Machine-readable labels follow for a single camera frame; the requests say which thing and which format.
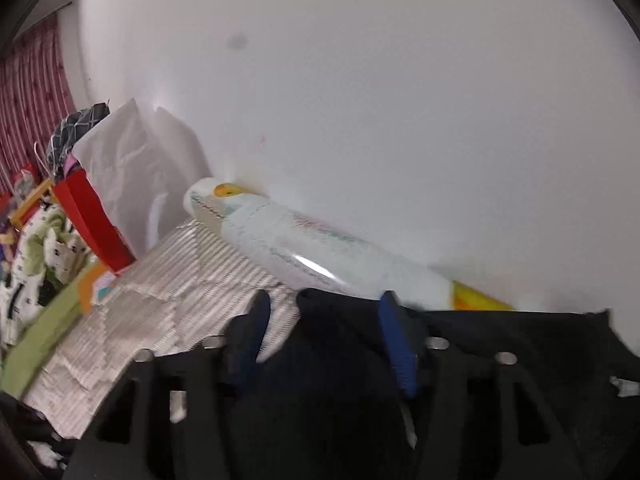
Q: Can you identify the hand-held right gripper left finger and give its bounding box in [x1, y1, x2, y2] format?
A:
[62, 290, 272, 480]

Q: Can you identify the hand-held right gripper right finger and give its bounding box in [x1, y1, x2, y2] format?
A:
[377, 290, 583, 480]

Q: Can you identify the dark navy pillow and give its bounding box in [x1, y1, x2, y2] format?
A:
[255, 287, 640, 480]

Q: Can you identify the pile of printed clothes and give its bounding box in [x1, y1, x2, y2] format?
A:
[0, 200, 96, 346]

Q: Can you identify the striped quilted mattress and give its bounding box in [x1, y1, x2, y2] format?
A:
[22, 217, 301, 438]

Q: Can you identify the white plastic wrapped pack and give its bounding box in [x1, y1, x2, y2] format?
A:
[184, 177, 518, 313]

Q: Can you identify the orange box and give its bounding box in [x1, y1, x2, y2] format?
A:
[77, 260, 121, 316]

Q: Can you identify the red shopping bag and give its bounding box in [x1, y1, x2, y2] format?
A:
[51, 170, 136, 273]

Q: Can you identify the white plastic bag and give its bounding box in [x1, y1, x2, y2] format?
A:
[72, 97, 211, 256]

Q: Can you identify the green cloth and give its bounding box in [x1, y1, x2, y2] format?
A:
[0, 272, 88, 396]

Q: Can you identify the dark checkered cloth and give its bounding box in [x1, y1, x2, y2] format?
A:
[46, 102, 110, 181]

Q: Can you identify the red striped curtain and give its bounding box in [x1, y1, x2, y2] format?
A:
[0, 12, 76, 196]

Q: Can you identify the yellow wooden frame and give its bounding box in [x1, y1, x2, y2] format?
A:
[10, 180, 53, 226]

